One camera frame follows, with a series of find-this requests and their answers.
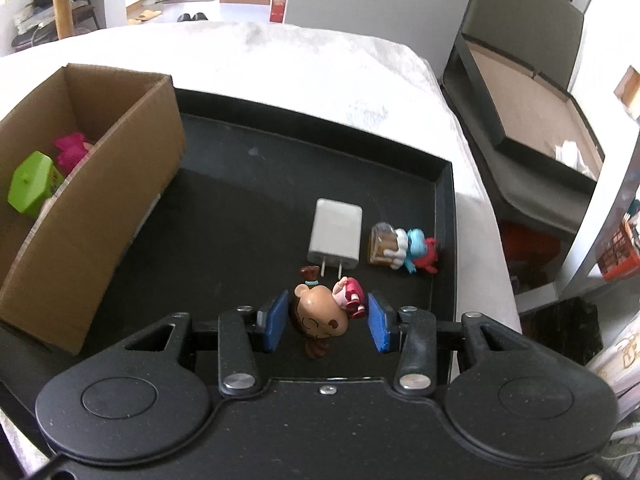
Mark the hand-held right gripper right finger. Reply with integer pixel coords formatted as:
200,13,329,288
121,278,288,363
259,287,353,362
367,290,531,395

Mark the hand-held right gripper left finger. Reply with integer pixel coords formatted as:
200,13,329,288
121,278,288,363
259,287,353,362
122,290,291,395

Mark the brown-haired doll figurine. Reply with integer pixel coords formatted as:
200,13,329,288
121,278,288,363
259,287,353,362
289,266,368,360

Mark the black tray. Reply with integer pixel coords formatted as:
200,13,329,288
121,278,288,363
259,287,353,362
0,87,457,411

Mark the brown cardboard box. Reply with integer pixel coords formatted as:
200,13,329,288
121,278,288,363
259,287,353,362
0,63,187,356

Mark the magenta toy figure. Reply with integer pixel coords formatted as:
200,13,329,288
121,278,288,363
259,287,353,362
52,132,96,177

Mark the green hexagonal toy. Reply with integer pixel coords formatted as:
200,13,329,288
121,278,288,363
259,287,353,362
7,151,65,219

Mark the blue and red figurine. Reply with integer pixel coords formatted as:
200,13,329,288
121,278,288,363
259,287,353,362
369,221,441,275

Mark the white charger plug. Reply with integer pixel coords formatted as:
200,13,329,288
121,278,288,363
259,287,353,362
306,198,364,279

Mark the orange red bag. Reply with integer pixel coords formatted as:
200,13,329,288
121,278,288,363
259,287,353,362
500,220,561,281

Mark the white shopping bag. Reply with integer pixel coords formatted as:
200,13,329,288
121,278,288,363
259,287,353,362
587,310,640,411

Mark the red basket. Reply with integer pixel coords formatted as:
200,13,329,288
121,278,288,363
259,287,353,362
597,220,640,281

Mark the white tissue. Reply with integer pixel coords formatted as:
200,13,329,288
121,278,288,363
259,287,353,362
552,141,583,167

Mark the black shallow cardboard-lined box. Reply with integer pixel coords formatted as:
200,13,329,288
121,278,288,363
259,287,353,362
442,30,606,181

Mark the grey chair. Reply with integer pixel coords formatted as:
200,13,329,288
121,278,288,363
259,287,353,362
440,0,608,246

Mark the glass table with yellow legs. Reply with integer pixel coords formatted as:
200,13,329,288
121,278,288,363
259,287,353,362
0,0,96,41

